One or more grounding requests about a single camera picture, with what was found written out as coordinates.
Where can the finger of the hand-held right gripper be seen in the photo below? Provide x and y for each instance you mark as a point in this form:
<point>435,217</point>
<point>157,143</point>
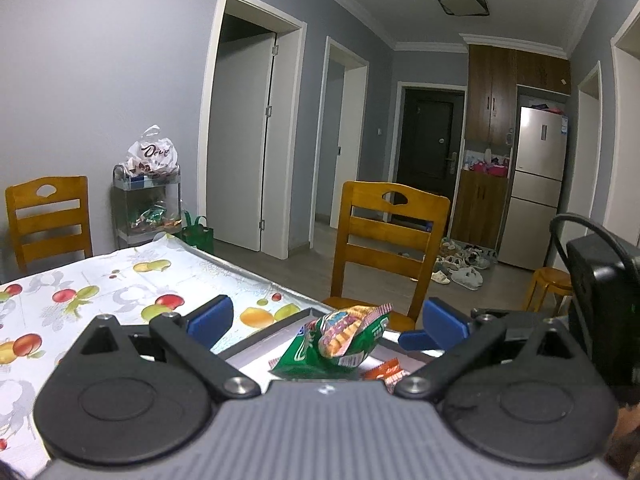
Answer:
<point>417,341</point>

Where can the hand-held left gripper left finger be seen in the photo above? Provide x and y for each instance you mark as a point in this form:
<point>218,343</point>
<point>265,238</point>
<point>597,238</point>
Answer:
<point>210,321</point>

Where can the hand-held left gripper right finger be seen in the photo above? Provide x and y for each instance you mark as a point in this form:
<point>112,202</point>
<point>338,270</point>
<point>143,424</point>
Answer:
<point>445,325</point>

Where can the orange chocolate packet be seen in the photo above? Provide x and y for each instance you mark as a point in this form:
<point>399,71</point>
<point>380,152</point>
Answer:
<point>385,371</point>

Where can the grey cardboard box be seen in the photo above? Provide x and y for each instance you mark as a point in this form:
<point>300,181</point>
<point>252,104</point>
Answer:
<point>255,360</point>

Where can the green cracker snack bag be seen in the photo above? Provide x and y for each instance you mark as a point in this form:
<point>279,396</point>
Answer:
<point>310,355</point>

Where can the pile of shoes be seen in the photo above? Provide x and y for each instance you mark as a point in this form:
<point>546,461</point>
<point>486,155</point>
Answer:
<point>465,277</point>

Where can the yellow wooden stool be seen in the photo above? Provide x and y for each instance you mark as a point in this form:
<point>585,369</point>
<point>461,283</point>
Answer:
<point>550,277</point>

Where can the green tote bag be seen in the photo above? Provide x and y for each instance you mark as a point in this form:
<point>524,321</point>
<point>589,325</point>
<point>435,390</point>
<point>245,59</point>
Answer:
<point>197,237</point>

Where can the pile of wrapped candies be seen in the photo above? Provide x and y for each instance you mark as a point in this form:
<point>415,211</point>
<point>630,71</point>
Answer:
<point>155,217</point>

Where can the metal storage cart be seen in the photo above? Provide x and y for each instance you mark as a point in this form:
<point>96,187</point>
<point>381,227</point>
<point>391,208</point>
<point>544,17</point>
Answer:
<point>116,210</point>

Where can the wooden chair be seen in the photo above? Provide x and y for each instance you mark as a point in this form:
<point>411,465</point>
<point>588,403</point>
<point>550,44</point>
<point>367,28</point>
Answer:
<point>365,197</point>
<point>30,192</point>

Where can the white door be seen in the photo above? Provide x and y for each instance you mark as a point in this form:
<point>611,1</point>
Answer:
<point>240,160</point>

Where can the pink container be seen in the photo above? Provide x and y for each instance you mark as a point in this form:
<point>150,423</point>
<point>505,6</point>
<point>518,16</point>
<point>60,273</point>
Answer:
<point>495,169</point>

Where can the silver refrigerator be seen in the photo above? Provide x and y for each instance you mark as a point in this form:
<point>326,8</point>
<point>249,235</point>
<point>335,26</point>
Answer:
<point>535,160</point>

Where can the white plastic bag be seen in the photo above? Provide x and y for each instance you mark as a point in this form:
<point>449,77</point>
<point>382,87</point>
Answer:
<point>152,152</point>

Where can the dark entrance door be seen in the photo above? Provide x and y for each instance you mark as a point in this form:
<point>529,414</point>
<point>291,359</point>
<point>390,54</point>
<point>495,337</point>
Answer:
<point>425,135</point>

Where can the brown wooden cabinet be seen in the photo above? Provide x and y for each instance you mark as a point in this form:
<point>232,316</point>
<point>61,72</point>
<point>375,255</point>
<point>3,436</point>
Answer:
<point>490,90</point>

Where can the square ceiling light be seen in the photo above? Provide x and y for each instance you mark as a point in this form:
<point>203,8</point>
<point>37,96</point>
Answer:
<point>462,4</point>

